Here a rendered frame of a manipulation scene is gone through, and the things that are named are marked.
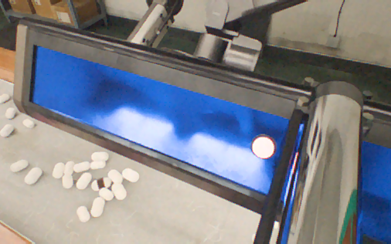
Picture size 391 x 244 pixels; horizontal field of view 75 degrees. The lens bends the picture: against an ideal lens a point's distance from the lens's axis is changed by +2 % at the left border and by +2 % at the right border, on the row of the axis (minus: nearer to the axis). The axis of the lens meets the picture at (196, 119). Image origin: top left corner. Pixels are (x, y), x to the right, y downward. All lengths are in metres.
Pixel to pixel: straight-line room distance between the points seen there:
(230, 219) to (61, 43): 0.40
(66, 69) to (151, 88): 0.07
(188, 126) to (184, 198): 0.37
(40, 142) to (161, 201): 0.34
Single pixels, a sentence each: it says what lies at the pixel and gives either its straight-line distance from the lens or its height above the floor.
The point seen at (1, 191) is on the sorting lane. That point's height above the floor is 0.74.
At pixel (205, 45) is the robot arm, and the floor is 0.96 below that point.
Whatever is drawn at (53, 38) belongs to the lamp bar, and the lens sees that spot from 0.22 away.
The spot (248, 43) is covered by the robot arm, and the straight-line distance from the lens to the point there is 0.51.
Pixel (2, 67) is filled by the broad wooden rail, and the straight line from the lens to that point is 1.02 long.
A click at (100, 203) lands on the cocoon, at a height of 0.76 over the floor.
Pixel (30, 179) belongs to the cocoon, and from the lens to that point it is 0.61.
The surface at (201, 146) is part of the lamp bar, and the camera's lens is 0.15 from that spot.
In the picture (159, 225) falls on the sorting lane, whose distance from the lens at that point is 0.50.
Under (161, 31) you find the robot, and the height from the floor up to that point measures 0.81.
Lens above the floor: 1.19
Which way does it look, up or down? 43 degrees down
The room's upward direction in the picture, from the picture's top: straight up
